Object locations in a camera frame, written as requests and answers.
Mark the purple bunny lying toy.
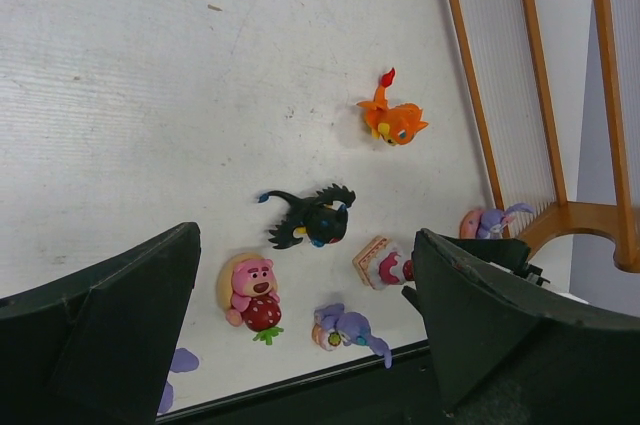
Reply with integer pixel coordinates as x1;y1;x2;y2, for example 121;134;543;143
312;303;393;369

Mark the pink bear cake toy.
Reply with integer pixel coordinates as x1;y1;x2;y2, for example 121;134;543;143
352;235;414;290

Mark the black dragon toy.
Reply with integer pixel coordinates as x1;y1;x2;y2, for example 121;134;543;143
258;184;356;250

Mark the purple creature on donut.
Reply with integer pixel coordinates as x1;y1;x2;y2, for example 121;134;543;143
157;347;200;416

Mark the wooden tiered shelf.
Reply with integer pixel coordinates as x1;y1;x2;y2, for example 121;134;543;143
448;0;639;273

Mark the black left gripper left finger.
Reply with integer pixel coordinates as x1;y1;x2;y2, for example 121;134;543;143
1;222;201;424

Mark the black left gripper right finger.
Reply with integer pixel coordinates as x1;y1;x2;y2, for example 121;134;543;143
403;229;639;424

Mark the pink bear strawberry toy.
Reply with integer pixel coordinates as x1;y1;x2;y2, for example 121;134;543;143
216;253;284;346

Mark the orange dragon toy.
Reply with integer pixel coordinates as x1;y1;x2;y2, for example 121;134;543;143
357;67;429;146

